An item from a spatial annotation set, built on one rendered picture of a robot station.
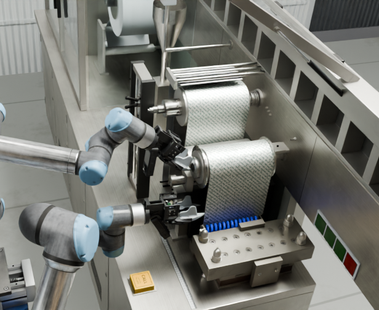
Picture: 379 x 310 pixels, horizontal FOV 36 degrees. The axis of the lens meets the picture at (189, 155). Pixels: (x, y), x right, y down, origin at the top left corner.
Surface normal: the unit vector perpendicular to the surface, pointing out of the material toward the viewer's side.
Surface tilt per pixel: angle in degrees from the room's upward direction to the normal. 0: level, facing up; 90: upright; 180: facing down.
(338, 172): 90
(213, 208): 90
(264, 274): 90
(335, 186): 90
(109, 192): 0
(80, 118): 0
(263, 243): 0
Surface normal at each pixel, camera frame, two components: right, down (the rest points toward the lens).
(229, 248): 0.08, -0.80
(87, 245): 0.97, 0.14
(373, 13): 0.36, 0.58
